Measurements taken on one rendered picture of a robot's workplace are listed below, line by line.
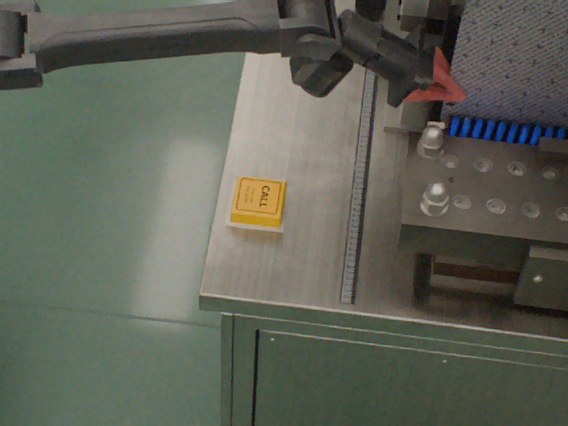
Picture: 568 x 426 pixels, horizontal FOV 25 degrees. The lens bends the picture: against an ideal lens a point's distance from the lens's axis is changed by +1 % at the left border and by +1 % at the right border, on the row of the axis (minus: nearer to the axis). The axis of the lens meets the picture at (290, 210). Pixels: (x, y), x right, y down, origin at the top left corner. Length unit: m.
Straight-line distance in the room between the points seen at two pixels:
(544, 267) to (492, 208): 0.10
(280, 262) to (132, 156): 1.34
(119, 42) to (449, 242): 0.49
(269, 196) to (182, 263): 1.08
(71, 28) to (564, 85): 0.64
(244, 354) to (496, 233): 0.42
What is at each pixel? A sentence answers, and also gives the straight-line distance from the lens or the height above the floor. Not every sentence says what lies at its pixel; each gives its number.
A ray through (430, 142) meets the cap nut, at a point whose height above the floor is 1.06.
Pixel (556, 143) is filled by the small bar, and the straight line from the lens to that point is 1.73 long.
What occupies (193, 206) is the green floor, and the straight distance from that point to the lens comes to 2.93.
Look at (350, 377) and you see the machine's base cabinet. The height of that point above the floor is 0.73.
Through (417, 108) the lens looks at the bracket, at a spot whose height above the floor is 0.95.
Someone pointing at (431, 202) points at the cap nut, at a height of 1.05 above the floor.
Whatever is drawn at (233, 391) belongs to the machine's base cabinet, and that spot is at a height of 0.65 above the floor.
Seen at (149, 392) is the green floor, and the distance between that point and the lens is 2.66.
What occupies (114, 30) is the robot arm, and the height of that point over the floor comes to 1.20.
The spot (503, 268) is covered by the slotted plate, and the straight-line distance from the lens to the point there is 1.71.
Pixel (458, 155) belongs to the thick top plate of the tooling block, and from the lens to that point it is 1.71.
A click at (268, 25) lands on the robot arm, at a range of 1.59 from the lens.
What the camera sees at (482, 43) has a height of 1.17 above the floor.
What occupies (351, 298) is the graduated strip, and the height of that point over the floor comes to 0.90.
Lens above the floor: 2.31
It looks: 52 degrees down
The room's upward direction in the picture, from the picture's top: 4 degrees clockwise
